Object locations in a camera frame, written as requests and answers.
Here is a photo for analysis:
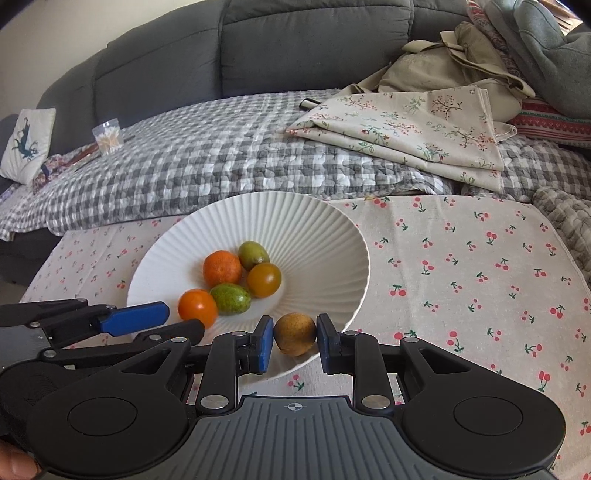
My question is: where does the orange cherry tomato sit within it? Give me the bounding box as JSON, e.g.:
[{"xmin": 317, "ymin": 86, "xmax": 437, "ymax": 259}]
[{"xmin": 177, "ymin": 289, "xmax": 218, "ymax": 329}]

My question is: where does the green reddish oval fruit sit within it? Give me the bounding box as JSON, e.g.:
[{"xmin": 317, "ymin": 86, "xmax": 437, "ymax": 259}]
[{"xmin": 209, "ymin": 283, "xmax": 252, "ymax": 315}]

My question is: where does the tan round longan fruit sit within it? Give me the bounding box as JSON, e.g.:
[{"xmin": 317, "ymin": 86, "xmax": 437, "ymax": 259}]
[{"xmin": 273, "ymin": 312, "xmax": 317, "ymax": 357}]

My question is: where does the small orange mandarin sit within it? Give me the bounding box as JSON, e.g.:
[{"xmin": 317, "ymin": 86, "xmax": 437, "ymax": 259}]
[{"xmin": 202, "ymin": 250, "xmax": 242, "ymax": 288}]

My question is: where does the amber brown cherry tomato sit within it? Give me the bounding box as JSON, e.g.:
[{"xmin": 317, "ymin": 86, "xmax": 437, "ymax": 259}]
[{"xmin": 246, "ymin": 262, "xmax": 283, "ymax": 298}]

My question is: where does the person's left hand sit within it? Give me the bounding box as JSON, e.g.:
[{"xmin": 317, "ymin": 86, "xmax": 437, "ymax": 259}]
[{"xmin": 0, "ymin": 442, "xmax": 39, "ymax": 480}]

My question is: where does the white ribbed plate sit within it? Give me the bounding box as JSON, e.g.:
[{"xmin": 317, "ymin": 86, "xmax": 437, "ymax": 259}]
[{"xmin": 126, "ymin": 190, "xmax": 372, "ymax": 388}]

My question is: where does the cherry print tablecloth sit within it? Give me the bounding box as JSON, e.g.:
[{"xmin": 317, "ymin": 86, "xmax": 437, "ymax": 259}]
[{"xmin": 24, "ymin": 193, "xmax": 590, "ymax": 479}]

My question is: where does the white deer print pillow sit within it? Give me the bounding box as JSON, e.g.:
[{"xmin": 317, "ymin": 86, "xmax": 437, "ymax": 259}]
[{"xmin": 1, "ymin": 108, "xmax": 56, "ymax": 185}]

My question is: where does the clear toothpick box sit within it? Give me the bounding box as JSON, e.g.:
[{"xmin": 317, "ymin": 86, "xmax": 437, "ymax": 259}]
[{"xmin": 92, "ymin": 118, "xmax": 124, "ymax": 155}]

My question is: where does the grey checkered blanket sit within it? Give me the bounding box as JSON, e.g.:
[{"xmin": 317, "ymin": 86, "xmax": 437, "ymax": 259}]
[{"xmin": 0, "ymin": 88, "xmax": 591, "ymax": 241}]

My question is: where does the folded floral cloth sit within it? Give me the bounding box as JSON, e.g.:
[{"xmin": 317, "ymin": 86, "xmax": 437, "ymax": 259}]
[{"xmin": 287, "ymin": 85, "xmax": 516, "ymax": 192}]

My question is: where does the grey woven throw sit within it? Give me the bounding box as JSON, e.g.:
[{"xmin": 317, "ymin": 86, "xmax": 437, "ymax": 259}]
[{"xmin": 533, "ymin": 187, "xmax": 591, "ymax": 284}]

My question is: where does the dark grey sofa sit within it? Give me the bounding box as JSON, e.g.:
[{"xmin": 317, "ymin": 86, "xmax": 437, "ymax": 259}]
[{"xmin": 1, "ymin": 1, "xmax": 467, "ymax": 285}]

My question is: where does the red patterned cushion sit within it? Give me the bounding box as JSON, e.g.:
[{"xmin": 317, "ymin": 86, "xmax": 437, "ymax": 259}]
[{"xmin": 509, "ymin": 98, "xmax": 591, "ymax": 149}]

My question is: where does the beige jacket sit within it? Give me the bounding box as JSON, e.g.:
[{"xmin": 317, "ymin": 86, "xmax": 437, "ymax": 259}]
[{"xmin": 341, "ymin": 22, "xmax": 536, "ymax": 122}]

